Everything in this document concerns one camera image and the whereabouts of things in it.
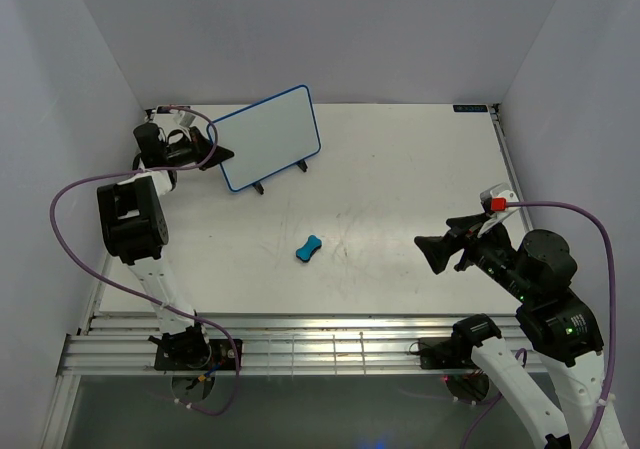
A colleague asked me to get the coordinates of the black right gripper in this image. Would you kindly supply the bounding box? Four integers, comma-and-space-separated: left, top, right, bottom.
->
412, 210, 535, 301

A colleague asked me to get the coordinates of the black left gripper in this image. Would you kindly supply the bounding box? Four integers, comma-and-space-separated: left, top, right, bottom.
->
164, 127, 234, 172

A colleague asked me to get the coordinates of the blue framed whiteboard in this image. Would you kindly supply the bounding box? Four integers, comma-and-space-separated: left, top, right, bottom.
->
214, 84, 322, 192

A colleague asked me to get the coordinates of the blue whiteboard eraser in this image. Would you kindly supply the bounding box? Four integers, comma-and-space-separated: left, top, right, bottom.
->
295, 235, 322, 263

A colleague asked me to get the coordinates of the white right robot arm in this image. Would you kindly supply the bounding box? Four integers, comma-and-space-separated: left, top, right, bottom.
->
414, 214, 627, 448

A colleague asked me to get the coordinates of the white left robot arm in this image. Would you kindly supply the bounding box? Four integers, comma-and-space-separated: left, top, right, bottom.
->
97, 122, 235, 370

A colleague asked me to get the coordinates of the black wire board stand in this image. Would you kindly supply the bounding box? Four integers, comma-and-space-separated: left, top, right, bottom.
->
251, 159, 308, 196

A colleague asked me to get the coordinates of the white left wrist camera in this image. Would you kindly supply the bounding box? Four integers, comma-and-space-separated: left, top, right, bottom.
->
169, 108, 196, 129

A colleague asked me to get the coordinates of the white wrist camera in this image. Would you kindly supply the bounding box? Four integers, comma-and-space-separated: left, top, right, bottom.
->
471, 183, 519, 239
169, 108, 196, 129

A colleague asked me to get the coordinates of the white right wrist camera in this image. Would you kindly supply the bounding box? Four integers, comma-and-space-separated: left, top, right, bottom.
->
471, 183, 519, 239

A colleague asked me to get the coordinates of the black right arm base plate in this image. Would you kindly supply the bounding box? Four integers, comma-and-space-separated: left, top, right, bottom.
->
415, 338, 477, 370

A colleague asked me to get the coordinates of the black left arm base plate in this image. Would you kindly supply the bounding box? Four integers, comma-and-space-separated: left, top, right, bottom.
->
153, 339, 243, 373

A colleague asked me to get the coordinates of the aluminium table edge rail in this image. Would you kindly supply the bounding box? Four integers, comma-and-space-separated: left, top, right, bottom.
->
57, 313, 599, 378

